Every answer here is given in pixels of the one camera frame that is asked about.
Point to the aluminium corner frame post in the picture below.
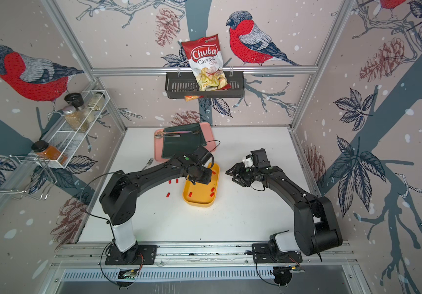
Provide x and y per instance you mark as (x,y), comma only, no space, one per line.
(74,45)

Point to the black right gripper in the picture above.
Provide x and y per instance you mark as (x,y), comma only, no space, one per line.
(237,173)

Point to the black wire wall basket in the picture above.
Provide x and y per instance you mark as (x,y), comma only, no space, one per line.
(180,85)

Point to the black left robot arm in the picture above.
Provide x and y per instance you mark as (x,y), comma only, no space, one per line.
(119,198)

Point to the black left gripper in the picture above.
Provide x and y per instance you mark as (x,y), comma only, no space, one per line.
(207,179)

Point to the yellow plastic storage box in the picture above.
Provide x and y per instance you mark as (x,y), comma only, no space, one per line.
(201,192)

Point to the long gold colourful spoon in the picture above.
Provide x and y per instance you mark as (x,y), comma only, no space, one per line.
(178,132)

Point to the white wire spice rack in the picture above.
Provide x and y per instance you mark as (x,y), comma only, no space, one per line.
(68,141)

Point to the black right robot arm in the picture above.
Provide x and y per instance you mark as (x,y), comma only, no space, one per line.
(316,228)

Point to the orange spice jar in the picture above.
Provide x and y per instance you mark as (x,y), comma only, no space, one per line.
(47,151)

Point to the fork with white handle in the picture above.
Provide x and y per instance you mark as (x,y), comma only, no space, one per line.
(149,163)

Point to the Chuba cassava chips bag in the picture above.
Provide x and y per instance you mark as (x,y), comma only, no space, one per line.
(205,59)

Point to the clear spice jar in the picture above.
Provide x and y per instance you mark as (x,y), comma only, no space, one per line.
(97,102)

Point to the dark green cloth napkin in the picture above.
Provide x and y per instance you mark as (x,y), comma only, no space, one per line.
(190,138)

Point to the chrome wire holder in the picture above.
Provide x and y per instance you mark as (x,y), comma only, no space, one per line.
(26,176)

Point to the small silver spoon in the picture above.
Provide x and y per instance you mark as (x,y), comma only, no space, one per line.
(166,134)

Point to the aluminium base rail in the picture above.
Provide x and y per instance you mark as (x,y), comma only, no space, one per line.
(192,255)

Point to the silver lid spice jar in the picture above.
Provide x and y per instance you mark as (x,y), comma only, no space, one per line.
(75,119)

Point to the pink plastic tray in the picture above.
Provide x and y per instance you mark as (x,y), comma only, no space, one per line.
(206,130)

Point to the black lid spice jar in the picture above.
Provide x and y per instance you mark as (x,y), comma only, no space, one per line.
(75,100)

